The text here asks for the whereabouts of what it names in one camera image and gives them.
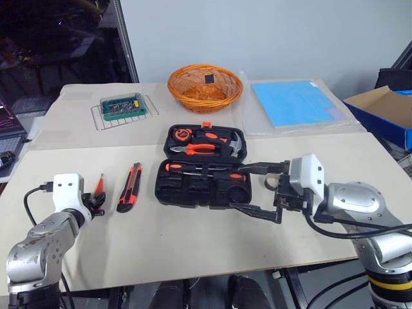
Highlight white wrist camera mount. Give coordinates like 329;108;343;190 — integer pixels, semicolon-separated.
52;173;93;220
288;153;326;198

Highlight red black utility knife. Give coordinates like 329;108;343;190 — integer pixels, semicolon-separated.
116;162;143;214

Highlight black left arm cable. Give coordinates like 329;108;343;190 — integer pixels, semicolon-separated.
23;181;54;227

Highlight metal wire rack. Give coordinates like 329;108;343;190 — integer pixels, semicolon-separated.
90;94;161;131

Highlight orange wicker basket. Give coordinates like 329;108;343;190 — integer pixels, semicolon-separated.
167;64;244;115

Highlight black bag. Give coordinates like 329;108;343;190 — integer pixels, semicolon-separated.
374;68;412;95

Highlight screwdriver with orange black handle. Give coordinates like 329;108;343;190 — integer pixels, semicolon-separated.
164;162;226;172

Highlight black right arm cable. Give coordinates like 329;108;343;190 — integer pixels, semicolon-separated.
303;209;412;239

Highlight grey wire mesh basket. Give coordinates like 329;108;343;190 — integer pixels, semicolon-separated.
397;153;412;180

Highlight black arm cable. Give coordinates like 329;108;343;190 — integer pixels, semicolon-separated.
23;181;54;227
303;209;412;239

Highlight blue cardboard box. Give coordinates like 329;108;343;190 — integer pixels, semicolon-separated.
342;84;412;151

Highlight dark rounded shape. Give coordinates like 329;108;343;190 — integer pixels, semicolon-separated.
151;279;191;309
226;274;272;309

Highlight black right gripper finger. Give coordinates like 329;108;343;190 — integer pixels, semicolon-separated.
229;201;285;225
237;160;286;176

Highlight blue sheet in plastic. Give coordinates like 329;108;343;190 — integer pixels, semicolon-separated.
239;70;368;138

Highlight green screwdriver bit set box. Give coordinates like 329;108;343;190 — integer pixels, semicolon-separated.
99;92;144;122

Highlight laptop computer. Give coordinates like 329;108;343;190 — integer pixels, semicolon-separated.
0;95;29;154

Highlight orange handled pliers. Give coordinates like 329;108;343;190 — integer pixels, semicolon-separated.
169;142;218;156

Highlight blue sheet stack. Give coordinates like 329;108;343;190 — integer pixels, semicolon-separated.
250;79;350;129

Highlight black table frame leg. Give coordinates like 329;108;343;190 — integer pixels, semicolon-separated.
272;266;312;309

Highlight orange black tape measure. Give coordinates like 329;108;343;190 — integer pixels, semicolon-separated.
173;127;194;142

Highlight black plastic tool case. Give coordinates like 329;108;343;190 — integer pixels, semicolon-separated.
154;121;254;211

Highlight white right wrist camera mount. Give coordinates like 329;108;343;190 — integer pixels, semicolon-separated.
288;153;326;198

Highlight aluminium profile post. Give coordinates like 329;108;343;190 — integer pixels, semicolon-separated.
115;0;140;84

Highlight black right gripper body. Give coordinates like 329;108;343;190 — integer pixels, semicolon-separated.
272;160;315;214

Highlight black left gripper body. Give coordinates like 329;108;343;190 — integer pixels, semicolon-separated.
82;192;98;219

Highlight claw hammer orange grip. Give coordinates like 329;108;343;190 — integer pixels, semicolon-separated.
192;129;246;159

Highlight red tester screwdriver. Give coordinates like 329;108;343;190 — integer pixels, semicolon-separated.
93;173;106;198

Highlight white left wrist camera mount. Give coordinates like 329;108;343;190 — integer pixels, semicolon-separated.
52;173;93;220

